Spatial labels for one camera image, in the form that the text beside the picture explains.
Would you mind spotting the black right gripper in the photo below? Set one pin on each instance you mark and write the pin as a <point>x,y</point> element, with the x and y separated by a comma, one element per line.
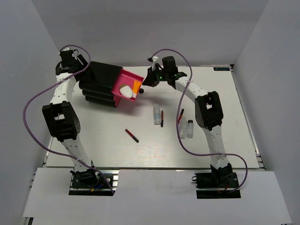
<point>149,80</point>

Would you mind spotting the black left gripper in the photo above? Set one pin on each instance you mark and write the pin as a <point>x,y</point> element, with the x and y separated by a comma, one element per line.
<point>82,59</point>

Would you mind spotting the orange cream tube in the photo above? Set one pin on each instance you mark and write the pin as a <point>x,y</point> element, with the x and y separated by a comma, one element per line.
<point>135,88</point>

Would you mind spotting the pink top drawer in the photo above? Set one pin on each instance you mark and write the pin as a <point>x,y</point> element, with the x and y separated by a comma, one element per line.
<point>126,81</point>

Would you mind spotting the black drawer organizer cabinet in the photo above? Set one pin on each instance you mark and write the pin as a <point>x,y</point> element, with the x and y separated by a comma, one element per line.
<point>97,83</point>

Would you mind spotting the red black lip liner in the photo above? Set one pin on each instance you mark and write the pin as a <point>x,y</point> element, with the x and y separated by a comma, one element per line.
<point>162,119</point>

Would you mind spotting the red lip gloss tube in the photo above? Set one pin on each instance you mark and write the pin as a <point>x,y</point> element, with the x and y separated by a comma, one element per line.
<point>180,115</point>

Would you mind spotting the red black lipstick pen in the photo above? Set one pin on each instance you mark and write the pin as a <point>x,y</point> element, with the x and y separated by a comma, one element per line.
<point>131,135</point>

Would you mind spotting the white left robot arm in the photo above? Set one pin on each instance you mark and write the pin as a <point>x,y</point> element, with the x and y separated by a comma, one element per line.
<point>60,117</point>

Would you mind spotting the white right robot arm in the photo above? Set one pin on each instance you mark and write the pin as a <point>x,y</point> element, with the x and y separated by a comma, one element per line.
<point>208,109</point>

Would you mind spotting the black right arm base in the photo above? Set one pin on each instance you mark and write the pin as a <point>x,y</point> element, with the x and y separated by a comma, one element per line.
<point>208,187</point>

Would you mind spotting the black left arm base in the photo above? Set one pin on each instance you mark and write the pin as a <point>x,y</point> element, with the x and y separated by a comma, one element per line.
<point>90,183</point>

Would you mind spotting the clear plastic bottle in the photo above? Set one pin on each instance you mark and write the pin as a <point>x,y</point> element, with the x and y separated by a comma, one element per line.
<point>157,114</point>

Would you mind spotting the clear bottle blue label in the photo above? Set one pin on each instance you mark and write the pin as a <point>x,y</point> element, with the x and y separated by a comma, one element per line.
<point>182,129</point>

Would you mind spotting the clear bottle black cap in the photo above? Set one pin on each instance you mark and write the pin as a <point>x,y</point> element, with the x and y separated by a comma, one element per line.
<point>190,129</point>

